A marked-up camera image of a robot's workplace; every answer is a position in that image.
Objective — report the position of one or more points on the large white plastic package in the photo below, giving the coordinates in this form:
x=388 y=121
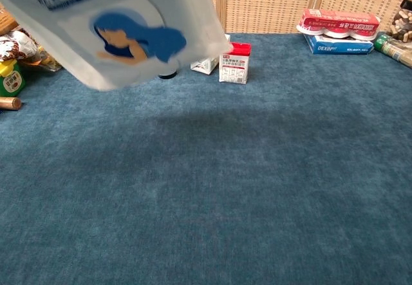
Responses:
x=128 y=31

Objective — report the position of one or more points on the colourful patterned snack bag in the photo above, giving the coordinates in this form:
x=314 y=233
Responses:
x=45 y=60

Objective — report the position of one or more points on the white and brown snack wrapper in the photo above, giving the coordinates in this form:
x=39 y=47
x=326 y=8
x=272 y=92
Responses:
x=16 y=47

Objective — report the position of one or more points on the blue table cloth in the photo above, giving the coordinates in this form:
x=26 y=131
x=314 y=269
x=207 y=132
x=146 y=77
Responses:
x=225 y=169

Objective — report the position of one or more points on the orange and white carton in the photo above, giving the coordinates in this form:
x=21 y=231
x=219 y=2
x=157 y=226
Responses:
x=204 y=64

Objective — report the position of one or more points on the small red and white box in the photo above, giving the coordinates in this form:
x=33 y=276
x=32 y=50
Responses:
x=234 y=68

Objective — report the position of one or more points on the bamboo folding screen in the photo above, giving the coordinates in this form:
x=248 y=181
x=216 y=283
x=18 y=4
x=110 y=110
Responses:
x=273 y=5

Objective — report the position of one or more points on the blue and white Dexin box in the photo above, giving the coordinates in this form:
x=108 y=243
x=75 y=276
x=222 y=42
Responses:
x=338 y=47

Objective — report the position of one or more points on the red pack of white cups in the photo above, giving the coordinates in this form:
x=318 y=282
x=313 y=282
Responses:
x=338 y=22

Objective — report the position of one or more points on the copper coloured tube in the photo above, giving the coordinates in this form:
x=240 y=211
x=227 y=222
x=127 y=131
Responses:
x=9 y=104

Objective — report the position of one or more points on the yellow lidded jar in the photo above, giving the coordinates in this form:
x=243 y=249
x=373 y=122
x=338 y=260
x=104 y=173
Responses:
x=11 y=80

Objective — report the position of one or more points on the green capped spice bottle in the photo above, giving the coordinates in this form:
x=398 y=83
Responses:
x=392 y=50

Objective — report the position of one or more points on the jar of mixed nuts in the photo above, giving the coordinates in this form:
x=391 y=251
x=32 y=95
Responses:
x=402 y=21

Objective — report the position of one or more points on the long brown wooden box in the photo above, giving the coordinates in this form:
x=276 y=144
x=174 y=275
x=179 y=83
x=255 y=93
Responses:
x=6 y=22

